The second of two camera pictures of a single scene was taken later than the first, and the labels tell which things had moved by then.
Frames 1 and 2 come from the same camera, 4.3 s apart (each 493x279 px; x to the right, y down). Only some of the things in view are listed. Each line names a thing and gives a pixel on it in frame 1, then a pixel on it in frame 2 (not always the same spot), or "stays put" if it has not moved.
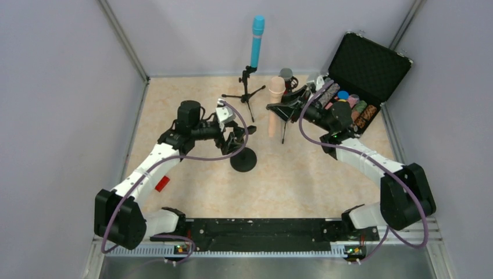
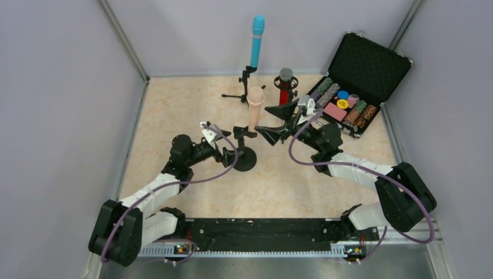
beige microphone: x=277 y=87 to x=255 y=99
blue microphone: x=258 y=25 stays put
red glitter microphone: x=287 y=74 stays put
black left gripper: x=229 y=139 to x=224 y=154
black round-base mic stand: x=245 y=161 stays put
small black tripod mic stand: x=244 y=79 stays put
